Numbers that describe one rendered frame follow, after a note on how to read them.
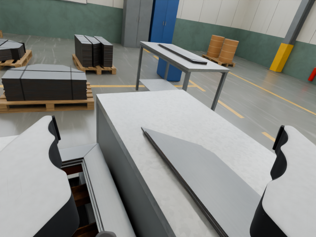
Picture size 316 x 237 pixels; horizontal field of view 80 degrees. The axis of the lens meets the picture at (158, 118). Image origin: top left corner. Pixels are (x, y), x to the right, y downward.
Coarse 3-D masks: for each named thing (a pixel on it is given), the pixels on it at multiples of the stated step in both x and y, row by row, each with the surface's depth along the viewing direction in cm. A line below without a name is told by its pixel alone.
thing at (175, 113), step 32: (96, 96) 106; (128, 96) 110; (160, 96) 118; (192, 96) 126; (128, 128) 82; (160, 128) 86; (192, 128) 91; (224, 128) 96; (128, 160) 71; (160, 160) 68; (224, 160) 74; (256, 160) 77; (160, 192) 56; (192, 224) 49
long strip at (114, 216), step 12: (96, 144) 100; (96, 156) 93; (96, 168) 86; (108, 168) 87; (96, 180) 80; (108, 180) 81; (96, 192) 75; (108, 192) 76; (108, 204) 72; (120, 204) 73; (108, 216) 68; (120, 216) 69; (108, 228) 64; (120, 228) 65; (132, 228) 66
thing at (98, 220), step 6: (84, 156) 92; (66, 162) 88; (72, 162) 89; (78, 162) 90; (84, 162) 90; (84, 168) 88; (84, 174) 85; (90, 186) 79; (90, 192) 78; (90, 198) 75; (96, 204) 72; (96, 210) 70; (96, 216) 70; (96, 222) 68; (102, 228) 65
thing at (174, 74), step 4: (160, 60) 489; (164, 60) 469; (160, 64) 490; (164, 64) 471; (160, 68) 492; (164, 68) 472; (172, 68) 459; (176, 68) 464; (160, 72) 494; (164, 72) 474; (168, 72) 462; (172, 72) 465; (176, 72) 470; (180, 72) 474; (164, 76) 475; (168, 76) 467; (172, 76) 471; (176, 76) 476; (180, 76) 480; (168, 80) 477; (172, 80) 477; (176, 80) 482
